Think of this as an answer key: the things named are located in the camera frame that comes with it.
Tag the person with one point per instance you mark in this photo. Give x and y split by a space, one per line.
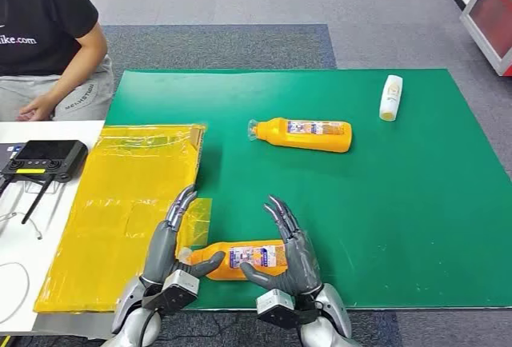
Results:
40 11

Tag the white and red cabinet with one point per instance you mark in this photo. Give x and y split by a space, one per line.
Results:
494 11

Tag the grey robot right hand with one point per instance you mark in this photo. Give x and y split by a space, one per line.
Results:
302 262

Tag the white bottle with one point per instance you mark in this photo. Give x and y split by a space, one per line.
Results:
391 98

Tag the yellow plastic bag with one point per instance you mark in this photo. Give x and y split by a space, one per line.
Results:
120 201

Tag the green mat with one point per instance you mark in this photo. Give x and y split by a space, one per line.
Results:
399 217

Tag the grey laptop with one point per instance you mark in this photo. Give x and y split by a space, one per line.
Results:
6 153

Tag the person's forearm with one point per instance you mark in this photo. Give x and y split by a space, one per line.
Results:
75 74

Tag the person's hand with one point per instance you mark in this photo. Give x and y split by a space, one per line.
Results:
35 110

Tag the black remote controller with antennas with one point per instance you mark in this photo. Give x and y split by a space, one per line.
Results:
47 156

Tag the orange bottle with label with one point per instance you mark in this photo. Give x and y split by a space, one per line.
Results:
260 254
303 140

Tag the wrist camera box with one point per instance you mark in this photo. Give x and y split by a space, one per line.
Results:
276 305
176 289

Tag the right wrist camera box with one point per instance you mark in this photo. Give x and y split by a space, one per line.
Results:
276 305

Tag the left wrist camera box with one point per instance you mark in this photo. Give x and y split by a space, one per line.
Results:
176 289

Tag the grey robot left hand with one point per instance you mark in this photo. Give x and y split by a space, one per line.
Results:
160 252

